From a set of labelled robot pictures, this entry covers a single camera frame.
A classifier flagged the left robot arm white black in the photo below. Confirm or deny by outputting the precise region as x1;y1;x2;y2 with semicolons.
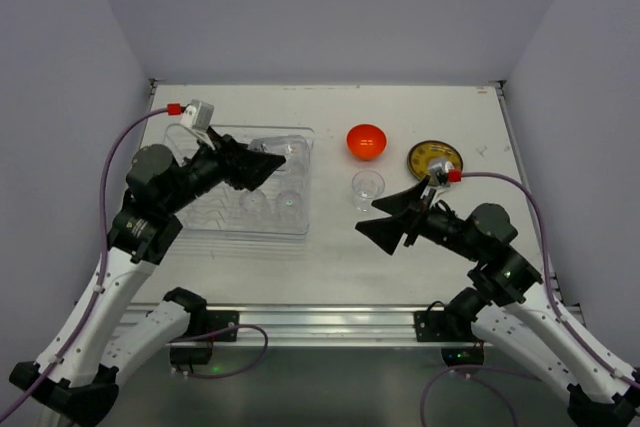
10;135;286;426

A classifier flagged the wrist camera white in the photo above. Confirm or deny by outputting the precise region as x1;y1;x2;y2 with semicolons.
427;157;461;196
180;100;215;146

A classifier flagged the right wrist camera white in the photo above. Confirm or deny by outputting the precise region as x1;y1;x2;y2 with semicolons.
427;157;461;196

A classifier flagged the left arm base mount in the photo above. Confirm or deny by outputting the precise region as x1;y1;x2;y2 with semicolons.
169;310;240;373

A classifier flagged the orange plastic bowl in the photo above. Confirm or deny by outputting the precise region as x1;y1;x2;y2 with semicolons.
346;123;387;161

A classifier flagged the clear glass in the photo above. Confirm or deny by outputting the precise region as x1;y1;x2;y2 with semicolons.
249;135;310;176
276;190;305;224
239;189;272;222
351;170;386;212

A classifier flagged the aluminium front rail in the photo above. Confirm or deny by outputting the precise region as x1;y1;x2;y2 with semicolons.
63;302;591;348

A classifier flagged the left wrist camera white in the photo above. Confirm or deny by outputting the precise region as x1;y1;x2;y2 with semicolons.
180;100;215;146

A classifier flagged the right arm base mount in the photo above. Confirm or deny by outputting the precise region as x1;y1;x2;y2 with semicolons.
413;300;485;367

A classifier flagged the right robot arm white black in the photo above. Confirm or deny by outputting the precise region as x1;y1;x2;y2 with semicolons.
355;181;639;426

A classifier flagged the clear plastic dish rack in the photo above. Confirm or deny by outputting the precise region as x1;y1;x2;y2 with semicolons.
178;124;315;239

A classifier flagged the olive yellow plate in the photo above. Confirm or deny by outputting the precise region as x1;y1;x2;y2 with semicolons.
407;140;464;180

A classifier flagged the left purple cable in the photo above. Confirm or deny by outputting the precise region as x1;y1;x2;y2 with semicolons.
0;102;270;427

